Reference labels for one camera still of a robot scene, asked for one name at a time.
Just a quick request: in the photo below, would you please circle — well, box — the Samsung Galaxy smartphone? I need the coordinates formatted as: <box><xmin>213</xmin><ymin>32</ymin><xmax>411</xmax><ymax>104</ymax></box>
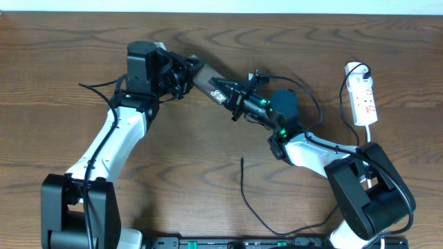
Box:
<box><xmin>193</xmin><ymin>64</ymin><xmax>226</xmax><ymax>106</ymax></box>

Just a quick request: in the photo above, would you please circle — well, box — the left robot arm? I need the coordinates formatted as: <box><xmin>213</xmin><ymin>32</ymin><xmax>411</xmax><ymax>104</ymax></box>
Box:
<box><xmin>41</xmin><ymin>41</ymin><xmax>204</xmax><ymax>248</ymax></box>

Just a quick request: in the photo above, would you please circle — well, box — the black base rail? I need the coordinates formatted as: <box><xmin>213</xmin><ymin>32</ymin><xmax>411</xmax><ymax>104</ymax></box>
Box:
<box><xmin>141</xmin><ymin>236</ymin><xmax>409</xmax><ymax>249</ymax></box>

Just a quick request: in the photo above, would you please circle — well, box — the white USB wall charger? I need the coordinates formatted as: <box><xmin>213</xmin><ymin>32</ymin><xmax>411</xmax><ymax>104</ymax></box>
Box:
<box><xmin>345</xmin><ymin>62</ymin><xmax>372</xmax><ymax>83</ymax></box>

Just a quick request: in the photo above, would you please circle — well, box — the white power strip cord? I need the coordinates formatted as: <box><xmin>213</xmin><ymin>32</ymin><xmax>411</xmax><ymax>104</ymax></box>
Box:
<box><xmin>364</xmin><ymin>124</ymin><xmax>386</xmax><ymax>249</ymax></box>

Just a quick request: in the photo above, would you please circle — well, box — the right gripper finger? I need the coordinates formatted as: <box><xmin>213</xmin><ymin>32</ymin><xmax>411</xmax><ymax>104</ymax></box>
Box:
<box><xmin>208</xmin><ymin>77</ymin><xmax>246</xmax><ymax>97</ymax></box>
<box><xmin>217</xmin><ymin>90</ymin><xmax>239</xmax><ymax>109</ymax></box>

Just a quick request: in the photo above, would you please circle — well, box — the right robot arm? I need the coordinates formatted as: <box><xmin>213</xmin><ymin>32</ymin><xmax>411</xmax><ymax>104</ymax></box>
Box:
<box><xmin>208</xmin><ymin>75</ymin><xmax>416</xmax><ymax>248</ymax></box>

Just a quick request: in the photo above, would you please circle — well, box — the white power strip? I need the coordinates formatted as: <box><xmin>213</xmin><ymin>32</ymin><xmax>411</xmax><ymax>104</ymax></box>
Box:
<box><xmin>345</xmin><ymin>75</ymin><xmax>378</xmax><ymax>127</ymax></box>

